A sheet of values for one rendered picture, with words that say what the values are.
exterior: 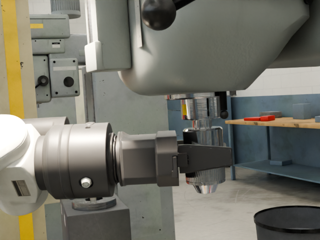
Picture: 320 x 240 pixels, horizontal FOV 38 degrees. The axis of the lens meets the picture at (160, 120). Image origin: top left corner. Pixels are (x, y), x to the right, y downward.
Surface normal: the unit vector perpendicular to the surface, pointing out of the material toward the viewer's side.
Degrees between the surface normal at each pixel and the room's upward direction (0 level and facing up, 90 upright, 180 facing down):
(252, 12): 90
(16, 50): 90
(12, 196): 132
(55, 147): 61
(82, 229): 90
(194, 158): 90
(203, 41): 118
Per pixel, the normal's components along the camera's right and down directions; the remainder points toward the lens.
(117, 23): 0.40, 0.02
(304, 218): -0.36, 0.01
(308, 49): -0.78, 0.52
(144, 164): -0.02, 0.05
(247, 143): -0.91, 0.08
